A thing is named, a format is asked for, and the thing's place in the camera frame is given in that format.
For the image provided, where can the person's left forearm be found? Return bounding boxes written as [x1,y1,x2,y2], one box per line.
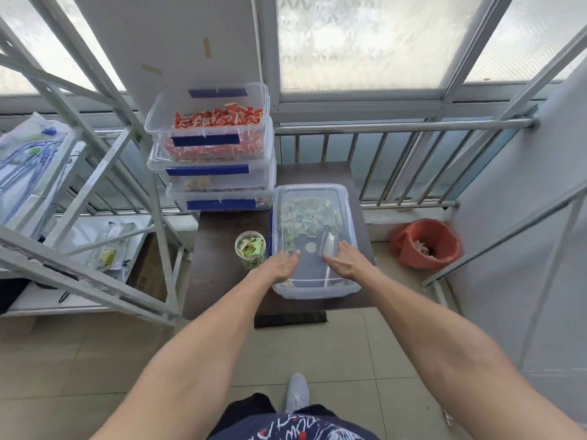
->
[91,269,281,440]

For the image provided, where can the heap of red candy packets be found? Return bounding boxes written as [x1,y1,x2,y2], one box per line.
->
[167,103,266,161]

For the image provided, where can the black bag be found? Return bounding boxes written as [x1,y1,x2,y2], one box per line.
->
[0,277,31,315]

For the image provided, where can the grey metal shelf rack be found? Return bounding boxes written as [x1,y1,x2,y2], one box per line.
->
[0,0,193,326]

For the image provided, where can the person's right forearm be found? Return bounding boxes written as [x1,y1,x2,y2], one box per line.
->
[355,265,587,440]

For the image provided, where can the navy printed shirt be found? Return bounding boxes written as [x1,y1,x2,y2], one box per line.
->
[245,412,382,440]

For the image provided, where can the plastic bag of wire hangers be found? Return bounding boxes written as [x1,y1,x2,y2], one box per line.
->
[0,112,81,239]

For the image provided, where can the metal scoop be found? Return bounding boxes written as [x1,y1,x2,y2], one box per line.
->
[317,229,342,260]

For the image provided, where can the clear bin with green candies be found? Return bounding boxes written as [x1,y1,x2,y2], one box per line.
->
[269,183,363,301]

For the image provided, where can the person's right grey shoe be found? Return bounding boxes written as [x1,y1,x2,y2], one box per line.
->
[285,373,311,414]

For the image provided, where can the green candy packets batch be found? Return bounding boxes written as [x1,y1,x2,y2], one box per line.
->
[237,236,267,270]

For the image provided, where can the person's right hand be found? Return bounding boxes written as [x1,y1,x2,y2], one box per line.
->
[322,241,375,281]

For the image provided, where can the black trousers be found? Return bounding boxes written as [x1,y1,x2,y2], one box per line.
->
[209,392,338,438]

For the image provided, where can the clear plastic bin lid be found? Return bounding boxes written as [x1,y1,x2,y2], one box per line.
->
[270,183,362,289]

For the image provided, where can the steel railing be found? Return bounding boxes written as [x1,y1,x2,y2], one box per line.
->
[0,112,540,225]

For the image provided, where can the frosted glass window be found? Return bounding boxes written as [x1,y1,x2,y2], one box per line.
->
[0,0,127,97]
[256,0,587,124]

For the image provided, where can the red waste bin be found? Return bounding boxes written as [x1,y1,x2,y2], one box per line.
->
[389,218,463,271]

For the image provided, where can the clear plastic cup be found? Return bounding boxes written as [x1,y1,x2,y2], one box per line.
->
[234,230,268,271]

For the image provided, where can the cardboard box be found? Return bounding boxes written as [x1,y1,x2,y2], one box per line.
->
[126,233,171,303]

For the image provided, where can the person's left hand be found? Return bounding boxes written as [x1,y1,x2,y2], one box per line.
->
[261,249,301,285]

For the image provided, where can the pile of green candy packets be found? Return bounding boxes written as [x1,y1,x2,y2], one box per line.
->
[277,199,345,251]

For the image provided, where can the grey metal rack frame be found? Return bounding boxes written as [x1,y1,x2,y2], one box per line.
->
[421,22,587,362]

